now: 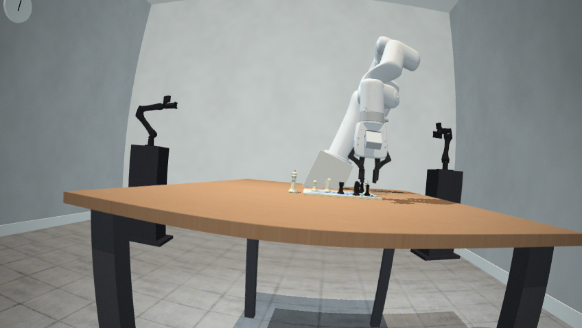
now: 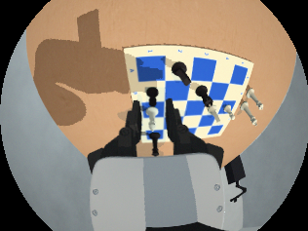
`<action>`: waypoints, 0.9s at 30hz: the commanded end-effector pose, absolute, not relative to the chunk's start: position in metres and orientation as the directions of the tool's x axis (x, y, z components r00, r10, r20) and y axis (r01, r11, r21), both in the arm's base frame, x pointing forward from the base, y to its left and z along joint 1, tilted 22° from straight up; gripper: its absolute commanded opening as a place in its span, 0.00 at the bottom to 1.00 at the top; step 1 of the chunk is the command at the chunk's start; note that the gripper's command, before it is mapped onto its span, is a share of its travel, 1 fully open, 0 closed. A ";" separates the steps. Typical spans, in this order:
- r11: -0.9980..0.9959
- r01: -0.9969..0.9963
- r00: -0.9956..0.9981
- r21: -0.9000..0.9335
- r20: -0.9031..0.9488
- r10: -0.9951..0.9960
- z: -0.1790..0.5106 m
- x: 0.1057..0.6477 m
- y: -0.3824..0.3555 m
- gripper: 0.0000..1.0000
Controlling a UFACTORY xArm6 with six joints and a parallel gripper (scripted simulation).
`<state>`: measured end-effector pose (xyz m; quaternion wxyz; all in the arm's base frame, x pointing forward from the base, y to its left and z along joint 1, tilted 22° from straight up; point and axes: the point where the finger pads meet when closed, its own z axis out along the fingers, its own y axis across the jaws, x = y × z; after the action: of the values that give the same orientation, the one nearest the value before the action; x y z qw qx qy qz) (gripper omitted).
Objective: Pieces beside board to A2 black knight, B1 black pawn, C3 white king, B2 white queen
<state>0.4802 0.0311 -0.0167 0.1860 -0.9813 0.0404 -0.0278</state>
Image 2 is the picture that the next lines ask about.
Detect white pawn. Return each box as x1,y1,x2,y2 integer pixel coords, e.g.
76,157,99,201
223,104,235,120

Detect blue and cream chessboard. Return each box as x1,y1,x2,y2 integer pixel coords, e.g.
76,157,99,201
124,45,253,143

